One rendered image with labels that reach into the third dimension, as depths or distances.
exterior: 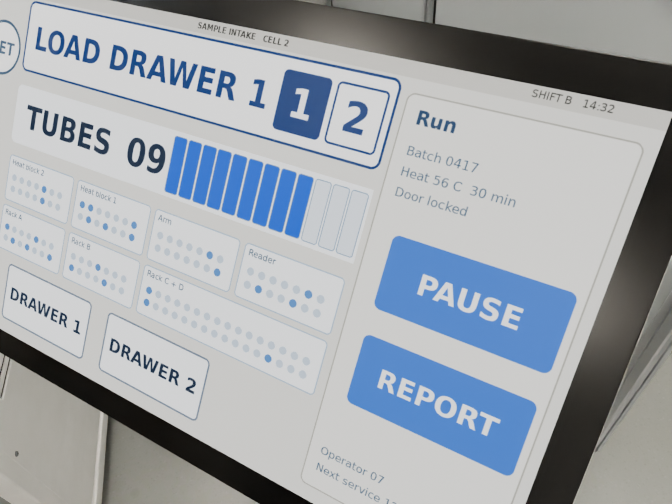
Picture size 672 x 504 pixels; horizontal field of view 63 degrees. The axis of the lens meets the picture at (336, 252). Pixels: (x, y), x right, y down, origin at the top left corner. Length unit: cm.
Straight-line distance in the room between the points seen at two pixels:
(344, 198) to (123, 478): 130
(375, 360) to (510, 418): 8
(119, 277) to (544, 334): 28
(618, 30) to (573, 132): 77
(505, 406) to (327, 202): 15
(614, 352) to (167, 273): 27
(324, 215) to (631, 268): 16
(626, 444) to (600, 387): 127
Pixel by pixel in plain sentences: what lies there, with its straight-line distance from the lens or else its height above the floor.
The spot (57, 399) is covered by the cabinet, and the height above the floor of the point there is 32.
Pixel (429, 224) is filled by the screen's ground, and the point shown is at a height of 112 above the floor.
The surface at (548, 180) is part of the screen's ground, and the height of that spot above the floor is 115.
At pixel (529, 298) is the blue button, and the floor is 111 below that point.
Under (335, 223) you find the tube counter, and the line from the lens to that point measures 32.
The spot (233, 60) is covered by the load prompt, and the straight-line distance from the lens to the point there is 36.
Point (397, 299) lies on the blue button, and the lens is 31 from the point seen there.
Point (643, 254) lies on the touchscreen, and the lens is 29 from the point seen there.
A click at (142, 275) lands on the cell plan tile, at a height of 105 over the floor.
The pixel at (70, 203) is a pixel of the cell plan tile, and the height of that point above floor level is 107.
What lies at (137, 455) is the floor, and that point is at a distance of 156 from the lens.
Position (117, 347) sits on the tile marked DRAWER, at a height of 100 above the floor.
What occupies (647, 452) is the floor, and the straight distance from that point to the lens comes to 158.
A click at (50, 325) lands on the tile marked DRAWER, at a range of 48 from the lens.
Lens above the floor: 133
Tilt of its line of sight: 47 degrees down
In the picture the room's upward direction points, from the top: 5 degrees counter-clockwise
